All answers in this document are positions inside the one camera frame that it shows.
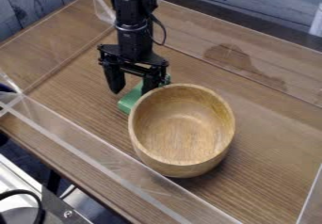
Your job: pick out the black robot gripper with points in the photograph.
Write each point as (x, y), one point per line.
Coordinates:
(133, 56)

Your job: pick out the green rectangular block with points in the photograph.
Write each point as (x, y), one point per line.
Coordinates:
(130, 98)

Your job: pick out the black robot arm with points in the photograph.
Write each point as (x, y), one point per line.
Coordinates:
(135, 11)

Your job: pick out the brown wooden bowl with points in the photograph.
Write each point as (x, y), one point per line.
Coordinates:
(182, 127)

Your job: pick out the black table leg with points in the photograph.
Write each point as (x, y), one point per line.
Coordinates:
(54, 182)

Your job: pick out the clear acrylic tray wall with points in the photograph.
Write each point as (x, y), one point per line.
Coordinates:
(62, 116)

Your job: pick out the metal table bracket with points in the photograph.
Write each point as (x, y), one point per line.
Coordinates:
(58, 211)

